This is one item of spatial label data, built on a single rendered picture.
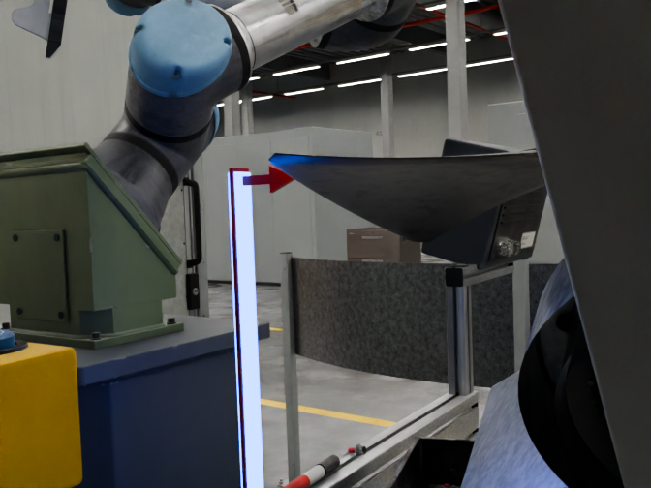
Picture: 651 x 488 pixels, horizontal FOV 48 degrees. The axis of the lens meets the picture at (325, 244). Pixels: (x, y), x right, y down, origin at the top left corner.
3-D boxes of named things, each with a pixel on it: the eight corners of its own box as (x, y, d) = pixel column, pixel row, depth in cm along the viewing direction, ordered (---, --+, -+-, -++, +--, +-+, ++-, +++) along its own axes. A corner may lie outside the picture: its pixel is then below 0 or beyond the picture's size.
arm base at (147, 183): (26, 172, 94) (71, 123, 100) (91, 251, 104) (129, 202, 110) (109, 173, 87) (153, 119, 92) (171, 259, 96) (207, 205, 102)
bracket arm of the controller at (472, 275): (463, 288, 110) (462, 267, 110) (445, 287, 112) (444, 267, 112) (513, 272, 130) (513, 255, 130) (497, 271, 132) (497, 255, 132)
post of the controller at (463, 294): (466, 396, 111) (463, 266, 110) (448, 394, 113) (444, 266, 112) (474, 392, 114) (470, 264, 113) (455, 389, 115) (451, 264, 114)
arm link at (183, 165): (172, 208, 106) (217, 146, 114) (186, 155, 95) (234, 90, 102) (99, 167, 106) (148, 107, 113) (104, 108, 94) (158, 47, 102)
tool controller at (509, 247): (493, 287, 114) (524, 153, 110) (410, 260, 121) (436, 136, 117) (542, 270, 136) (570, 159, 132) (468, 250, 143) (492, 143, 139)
